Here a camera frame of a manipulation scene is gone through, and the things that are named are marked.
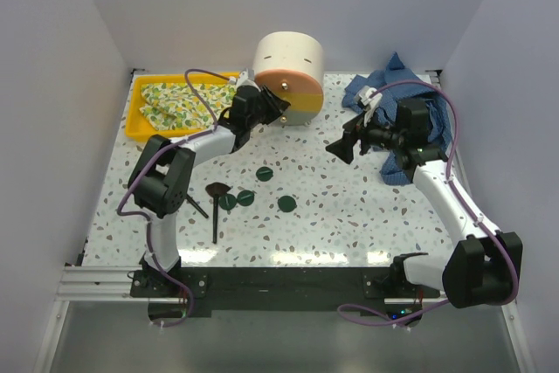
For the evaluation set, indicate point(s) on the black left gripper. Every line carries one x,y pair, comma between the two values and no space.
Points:
276,106

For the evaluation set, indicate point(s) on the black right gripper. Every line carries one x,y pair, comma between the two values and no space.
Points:
343,148

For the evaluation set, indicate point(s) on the round cream drawer organizer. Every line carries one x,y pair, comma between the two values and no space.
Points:
291,65

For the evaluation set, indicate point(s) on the green powder puff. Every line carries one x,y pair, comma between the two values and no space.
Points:
287,204
264,174
227,202
245,198

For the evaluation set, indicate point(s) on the yellow plastic tray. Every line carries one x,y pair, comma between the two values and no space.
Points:
137,126

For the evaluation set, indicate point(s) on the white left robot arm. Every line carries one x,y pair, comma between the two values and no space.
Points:
160,180

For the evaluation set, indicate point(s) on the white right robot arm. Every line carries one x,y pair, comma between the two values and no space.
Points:
485,263

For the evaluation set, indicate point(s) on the black fan makeup brush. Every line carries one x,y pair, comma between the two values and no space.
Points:
215,191

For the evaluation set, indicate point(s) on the black thin makeup brush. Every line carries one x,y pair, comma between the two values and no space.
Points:
196,206

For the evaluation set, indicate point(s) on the blue checkered cloth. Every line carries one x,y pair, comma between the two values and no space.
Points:
440,131

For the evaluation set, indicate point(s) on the lemon print cloth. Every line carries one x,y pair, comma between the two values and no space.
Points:
173,106

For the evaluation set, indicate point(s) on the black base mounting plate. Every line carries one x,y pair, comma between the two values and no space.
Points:
294,289

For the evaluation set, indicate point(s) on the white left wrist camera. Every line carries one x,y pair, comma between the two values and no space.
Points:
244,78

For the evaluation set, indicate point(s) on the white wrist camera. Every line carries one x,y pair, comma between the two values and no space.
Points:
244,78
368,98

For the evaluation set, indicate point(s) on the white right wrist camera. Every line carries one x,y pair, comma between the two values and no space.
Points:
368,98

